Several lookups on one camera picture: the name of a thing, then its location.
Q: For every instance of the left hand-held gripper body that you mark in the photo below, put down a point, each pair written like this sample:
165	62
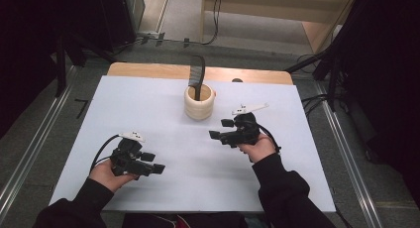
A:
127	162

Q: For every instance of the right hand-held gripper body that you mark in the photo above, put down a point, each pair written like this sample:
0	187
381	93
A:
244	132

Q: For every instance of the cream ribbed cup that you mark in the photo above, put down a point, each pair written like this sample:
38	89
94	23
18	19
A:
198	110

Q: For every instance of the black comb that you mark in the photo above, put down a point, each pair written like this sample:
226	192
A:
198	72

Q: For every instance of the person's right hand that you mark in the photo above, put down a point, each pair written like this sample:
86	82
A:
261	148

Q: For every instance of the person's left hand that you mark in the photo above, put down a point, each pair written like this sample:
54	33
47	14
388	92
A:
104	176

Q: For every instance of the white board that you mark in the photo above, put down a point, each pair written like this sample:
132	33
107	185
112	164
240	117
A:
185	155

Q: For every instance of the dark round table grommet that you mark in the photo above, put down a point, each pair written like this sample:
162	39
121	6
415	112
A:
237	80

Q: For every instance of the wooden table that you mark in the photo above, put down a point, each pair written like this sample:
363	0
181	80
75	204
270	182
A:
148	71

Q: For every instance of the black metal stand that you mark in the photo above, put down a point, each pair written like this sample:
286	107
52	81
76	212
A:
332	86
61	72

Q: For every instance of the light wooden shelf unit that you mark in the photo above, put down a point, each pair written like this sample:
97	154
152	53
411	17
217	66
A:
264	13

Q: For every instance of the power strip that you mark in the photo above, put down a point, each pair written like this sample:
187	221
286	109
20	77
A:
150	34

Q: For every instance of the dark cabinet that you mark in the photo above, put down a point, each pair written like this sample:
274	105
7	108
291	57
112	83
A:
115	16

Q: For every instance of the dark curtain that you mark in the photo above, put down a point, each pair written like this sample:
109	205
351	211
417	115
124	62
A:
26	39
389	72

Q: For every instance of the aluminium floor rail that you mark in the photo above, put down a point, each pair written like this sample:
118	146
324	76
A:
350	162
33	148

